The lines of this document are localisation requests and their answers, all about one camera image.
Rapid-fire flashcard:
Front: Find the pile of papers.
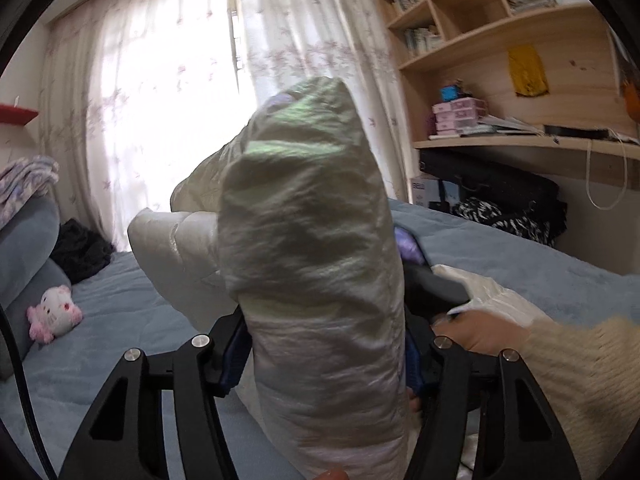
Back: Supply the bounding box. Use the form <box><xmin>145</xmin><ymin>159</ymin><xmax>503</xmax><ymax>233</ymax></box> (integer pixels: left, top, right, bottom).
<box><xmin>460</xmin><ymin>115</ymin><xmax>547</xmax><ymax>137</ymax></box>

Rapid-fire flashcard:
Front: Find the black cable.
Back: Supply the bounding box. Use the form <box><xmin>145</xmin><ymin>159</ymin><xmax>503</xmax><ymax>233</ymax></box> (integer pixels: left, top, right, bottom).
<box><xmin>0</xmin><ymin>305</ymin><xmax>57</xmax><ymax>480</ymax></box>

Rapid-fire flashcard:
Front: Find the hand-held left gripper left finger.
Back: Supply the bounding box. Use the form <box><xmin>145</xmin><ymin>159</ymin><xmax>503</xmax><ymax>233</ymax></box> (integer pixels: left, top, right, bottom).
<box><xmin>57</xmin><ymin>305</ymin><xmax>253</xmax><ymax>480</ymax></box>

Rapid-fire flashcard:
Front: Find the yellow bag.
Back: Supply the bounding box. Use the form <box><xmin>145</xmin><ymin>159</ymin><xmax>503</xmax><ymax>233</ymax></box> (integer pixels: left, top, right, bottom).
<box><xmin>508</xmin><ymin>45</ymin><xmax>550</xmax><ymax>97</ymax></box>

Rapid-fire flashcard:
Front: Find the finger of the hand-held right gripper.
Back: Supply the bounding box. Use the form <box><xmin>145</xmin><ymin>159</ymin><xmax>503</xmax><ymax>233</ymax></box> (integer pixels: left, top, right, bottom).
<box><xmin>394</xmin><ymin>226</ymin><xmax>427</xmax><ymax>267</ymax></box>

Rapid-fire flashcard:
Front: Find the white cord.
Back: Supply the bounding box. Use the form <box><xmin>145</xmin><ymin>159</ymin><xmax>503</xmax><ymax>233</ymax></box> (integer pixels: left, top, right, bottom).
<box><xmin>586</xmin><ymin>137</ymin><xmax>629</xmax><ymax>210</ymax></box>

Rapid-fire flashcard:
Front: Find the red wall shelf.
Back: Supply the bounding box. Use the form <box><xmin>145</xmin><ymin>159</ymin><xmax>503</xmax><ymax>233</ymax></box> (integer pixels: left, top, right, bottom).
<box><xmin>0</xmin><ymin>103</ymin><xmax>40</xmax><ymax>126</ymax></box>

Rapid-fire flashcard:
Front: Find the person's right hand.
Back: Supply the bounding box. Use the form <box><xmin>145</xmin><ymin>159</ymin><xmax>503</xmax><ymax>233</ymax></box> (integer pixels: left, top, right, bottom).
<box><xmin>430</xmin><ymin>309</ymin><xmax>532</xmax><ymax>357</ymax></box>

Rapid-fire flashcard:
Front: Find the wooden shelf unit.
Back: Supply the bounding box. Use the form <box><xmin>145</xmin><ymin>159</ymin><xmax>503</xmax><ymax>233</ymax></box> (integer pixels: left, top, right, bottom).
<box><xmin>360</xmin><ymin>0</ymin><xmax>640</xmax><ymax>277</ymax></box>

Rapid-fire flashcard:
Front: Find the folded purple floral blanket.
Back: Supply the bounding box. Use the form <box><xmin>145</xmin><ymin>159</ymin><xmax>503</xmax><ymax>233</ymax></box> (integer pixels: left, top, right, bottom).
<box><xmin>0</xmin><ymin>156</ymin><xmax>60</xmax><ymax>231</ymax></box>

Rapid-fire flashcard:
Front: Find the stack of pink boxes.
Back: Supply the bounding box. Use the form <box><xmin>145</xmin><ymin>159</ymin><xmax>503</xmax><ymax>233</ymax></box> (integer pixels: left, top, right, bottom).
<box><xmin>431</xmin><ymin>97</ymin><xmax>489</xmax><ymax>137</ymax></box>

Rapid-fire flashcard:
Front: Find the grey-blue pillow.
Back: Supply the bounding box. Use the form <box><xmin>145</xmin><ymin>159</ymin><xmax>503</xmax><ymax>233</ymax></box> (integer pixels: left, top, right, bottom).
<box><xmin>0</xmin><ymin>196</ymin><xmax>62</xmax><ymax>313</ymax></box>
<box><xmin>0</xmin><ymin>259</ymin><xmax>72</xmax><ymax>382</ymax></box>

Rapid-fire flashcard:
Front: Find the blue toy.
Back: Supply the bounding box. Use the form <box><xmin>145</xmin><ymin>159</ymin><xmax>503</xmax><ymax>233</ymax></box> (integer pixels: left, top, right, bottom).
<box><xmin>441</xmin><ymin>80</ymin><xmax>474</xmax><ymax>104</ymax></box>

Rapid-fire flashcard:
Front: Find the white down jacket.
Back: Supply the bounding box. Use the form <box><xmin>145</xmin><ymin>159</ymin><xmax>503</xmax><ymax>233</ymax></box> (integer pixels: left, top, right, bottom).
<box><xmin>127</xmin><ymin>77</ymin><xmax>551</xmax><ymax>480</ymax></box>

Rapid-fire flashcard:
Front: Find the person's right forearm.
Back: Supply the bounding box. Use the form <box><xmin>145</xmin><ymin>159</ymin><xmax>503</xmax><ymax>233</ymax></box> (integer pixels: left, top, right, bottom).
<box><xmin>519</xmin><ymin>314</ymin><xmax>640</xmax><ymax>480</ymax></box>

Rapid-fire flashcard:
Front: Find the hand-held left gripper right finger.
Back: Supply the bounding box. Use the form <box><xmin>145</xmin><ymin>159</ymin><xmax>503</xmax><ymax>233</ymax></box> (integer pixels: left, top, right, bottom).
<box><xmin>402</xmin><ymin>330</ymin><xmax>583</xmax><ymax>480</ymax></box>

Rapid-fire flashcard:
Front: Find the white cardboard box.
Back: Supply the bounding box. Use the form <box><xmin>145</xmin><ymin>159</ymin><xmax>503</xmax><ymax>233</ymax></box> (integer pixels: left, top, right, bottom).
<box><xmin>410</xmin><ymin>174</ymin><xmax>462</xmax><ymax>209</ymax></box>

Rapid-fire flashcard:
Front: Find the pink cat plush toy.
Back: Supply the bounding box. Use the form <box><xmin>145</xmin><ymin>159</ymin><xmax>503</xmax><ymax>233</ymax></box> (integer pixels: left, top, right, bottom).
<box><xmin>26</xmin><ymin>285</ymin><xmax>84</xmax><ymax>345</ymax></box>

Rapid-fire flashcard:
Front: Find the row of upright books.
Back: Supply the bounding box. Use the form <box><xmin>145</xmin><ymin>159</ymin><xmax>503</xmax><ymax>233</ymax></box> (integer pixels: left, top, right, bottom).
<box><xmin>404</xmin><ymin>25</ymin><xmax>444</xmax><ymax>57</ymax></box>

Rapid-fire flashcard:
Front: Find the black clothing pile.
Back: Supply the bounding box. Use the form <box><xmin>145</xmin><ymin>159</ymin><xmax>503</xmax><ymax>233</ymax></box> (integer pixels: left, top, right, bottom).
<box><xmin>50</xmin><ymin>218</ymin><xmax>115</xmax><ymax>285</ymax></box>

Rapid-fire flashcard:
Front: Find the black case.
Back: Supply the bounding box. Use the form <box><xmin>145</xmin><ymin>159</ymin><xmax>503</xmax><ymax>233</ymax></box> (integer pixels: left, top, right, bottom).
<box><xmin>419</xmin><ymin>151</ymin><xmax>569</xmax><ymax>249</ymax></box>

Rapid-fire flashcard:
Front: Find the black flat device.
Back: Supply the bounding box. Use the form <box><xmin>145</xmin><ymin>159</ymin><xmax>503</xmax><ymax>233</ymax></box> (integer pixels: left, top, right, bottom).
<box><xmin>544</xmin><ymin>124</ymin><xmax>612</xmax><ymax>140</ymax></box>

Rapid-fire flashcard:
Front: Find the white floral curtain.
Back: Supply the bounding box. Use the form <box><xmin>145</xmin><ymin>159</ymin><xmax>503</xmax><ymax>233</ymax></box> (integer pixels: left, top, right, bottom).
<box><xmin>234</xmin><ymin>0</ymin><xmax>417</xmax><ymax>203</ymax></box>
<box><xmin>40</xmin><ymin>0</ymin><xmax>242</xmax><ymax>252</ymax></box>

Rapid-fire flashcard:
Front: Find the black and white patterned cloth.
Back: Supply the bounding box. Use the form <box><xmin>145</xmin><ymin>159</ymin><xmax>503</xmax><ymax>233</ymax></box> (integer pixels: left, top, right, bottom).
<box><xmin>452</xmin><ymin>196</ymin><xmax>557</xmax><ymax>247</ymax></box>

